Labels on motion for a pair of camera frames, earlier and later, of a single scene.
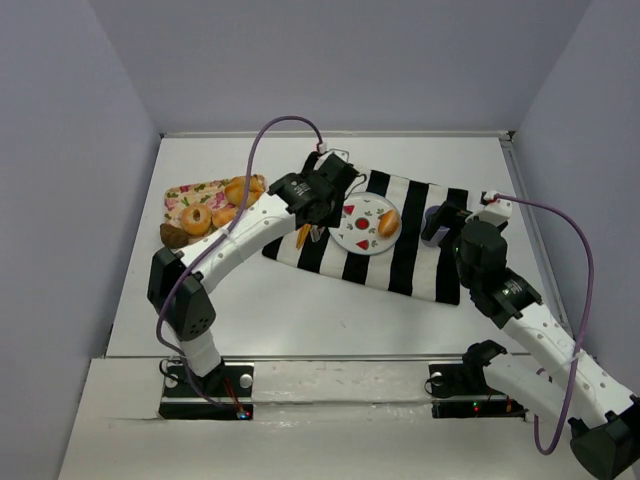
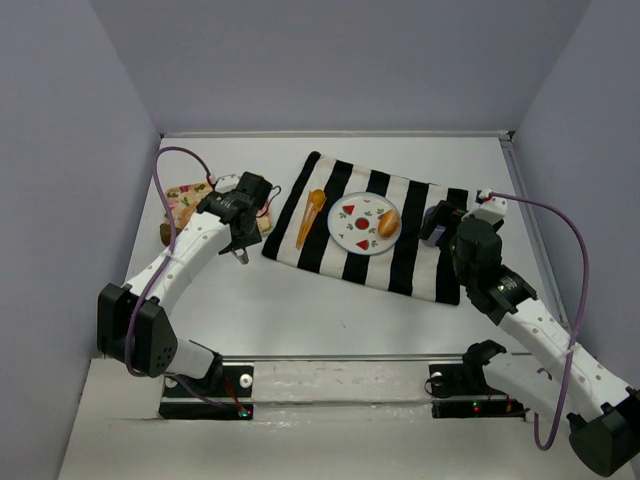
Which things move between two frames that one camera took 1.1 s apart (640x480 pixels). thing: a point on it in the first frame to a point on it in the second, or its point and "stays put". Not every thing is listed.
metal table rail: [339, 135] stays put
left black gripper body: [314, 215] to [245, 232]
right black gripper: [441, 220] stays put
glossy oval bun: [388, 223] stays put
